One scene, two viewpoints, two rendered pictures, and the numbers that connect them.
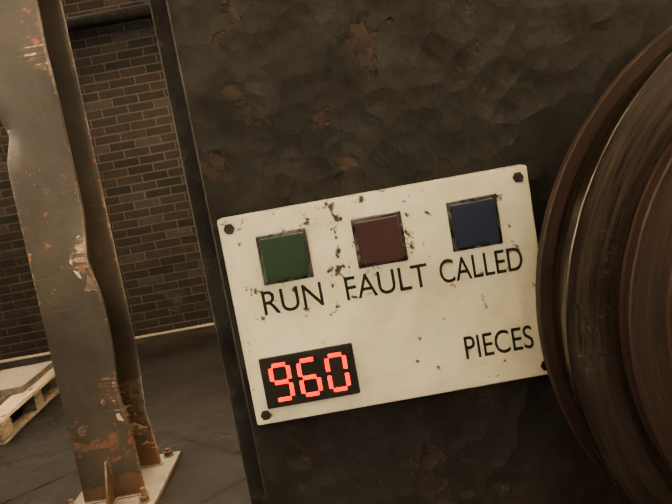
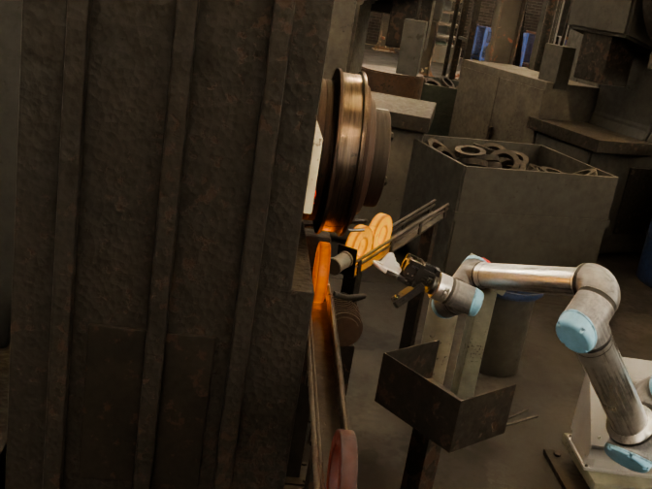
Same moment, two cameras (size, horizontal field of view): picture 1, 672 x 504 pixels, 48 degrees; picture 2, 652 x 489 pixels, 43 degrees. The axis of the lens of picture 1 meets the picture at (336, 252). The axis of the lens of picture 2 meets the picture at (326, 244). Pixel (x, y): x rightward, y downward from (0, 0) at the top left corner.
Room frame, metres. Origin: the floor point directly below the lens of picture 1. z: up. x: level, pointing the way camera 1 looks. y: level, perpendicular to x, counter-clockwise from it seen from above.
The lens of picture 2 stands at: (0.81, 1.93, 1.59)
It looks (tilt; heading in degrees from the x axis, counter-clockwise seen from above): 18 degrees down; 263
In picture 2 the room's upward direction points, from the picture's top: 9 degrees clockwise
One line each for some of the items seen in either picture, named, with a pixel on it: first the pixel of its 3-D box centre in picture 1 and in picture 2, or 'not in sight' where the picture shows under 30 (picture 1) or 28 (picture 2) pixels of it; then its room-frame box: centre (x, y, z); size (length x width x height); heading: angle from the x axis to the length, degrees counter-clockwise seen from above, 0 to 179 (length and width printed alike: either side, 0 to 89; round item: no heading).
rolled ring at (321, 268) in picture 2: not in sight; (320, 272); (0.52, -0.38, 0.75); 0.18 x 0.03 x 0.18; 88
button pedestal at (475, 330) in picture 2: not in sight; (474, 336); (-0.22, -1.05, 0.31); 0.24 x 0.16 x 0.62; 90
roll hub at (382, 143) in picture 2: not in sight; (374, 157); (0.42, -0.38, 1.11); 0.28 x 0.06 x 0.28; 90
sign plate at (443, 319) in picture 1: (388, 296); (310, 163); (0.63, -0.04, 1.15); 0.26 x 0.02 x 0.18; 90
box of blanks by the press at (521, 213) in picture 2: not in sight; (495, 211); (-0.79, -2.82, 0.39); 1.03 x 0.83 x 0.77; 15
